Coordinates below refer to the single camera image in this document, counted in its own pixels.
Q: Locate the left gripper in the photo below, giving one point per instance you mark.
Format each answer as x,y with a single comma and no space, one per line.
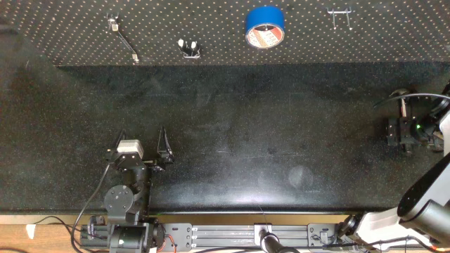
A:
160,163

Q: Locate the hammer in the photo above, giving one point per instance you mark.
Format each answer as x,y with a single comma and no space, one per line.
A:
403,107

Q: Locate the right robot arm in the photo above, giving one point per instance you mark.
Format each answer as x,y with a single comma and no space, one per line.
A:
427,196

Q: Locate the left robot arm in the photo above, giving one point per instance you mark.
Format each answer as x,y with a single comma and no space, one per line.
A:
123,204

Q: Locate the black pegboard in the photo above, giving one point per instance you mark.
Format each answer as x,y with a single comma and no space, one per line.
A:
218,31

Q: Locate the metal hook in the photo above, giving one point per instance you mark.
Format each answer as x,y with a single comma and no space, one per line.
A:
123,39
339,12
190,49

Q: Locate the white tape piece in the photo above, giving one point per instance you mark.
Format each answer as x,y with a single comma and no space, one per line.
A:
31,231

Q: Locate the roll of blue tape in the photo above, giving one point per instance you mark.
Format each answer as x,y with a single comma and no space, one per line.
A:
264,19

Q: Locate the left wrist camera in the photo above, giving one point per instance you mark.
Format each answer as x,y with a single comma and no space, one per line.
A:
130,147

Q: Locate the mounting rail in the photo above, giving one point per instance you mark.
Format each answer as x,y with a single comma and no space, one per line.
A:
225,237

